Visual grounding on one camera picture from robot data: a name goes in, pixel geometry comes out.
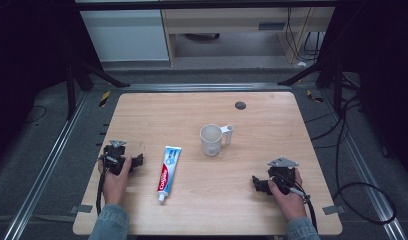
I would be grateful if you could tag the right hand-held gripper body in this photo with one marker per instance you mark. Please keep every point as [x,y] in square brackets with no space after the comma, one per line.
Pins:
[282,175]

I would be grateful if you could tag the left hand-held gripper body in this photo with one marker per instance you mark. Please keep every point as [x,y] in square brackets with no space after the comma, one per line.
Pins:
[114,156]

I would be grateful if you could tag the blue and red toothpaste tube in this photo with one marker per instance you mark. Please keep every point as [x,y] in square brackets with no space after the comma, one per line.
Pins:
[169,173]

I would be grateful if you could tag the person's right hand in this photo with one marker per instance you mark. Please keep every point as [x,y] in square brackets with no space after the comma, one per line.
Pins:
[289,201]

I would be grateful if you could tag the person's left hand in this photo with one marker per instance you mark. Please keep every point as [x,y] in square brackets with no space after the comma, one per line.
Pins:
[116,185]

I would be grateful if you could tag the yellow and black tape strip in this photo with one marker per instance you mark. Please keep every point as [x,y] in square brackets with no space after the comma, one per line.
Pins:
[314,96]
[104,98]

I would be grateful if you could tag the grey round table grommet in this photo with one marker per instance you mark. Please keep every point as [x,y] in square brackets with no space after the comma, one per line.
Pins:
[240,105]

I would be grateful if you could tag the black metal stand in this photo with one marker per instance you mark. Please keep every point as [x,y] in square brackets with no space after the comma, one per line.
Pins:
[337,83]
[71,90]

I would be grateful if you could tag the white cabinet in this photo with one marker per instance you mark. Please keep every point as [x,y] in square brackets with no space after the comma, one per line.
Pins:
[125,35]

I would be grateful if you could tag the light wooden desk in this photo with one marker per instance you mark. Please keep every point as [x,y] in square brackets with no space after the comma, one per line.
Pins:
[225,20]

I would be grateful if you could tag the grey table bracket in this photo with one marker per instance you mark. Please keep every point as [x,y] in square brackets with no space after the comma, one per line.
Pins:
[334,209]
[81,208]

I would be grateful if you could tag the aluminium floor rail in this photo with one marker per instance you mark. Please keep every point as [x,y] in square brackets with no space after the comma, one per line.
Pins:
[42,173]
[365,170]

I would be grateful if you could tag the aluminium crossbar rail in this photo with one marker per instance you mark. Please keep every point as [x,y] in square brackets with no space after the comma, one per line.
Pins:
[205,87]

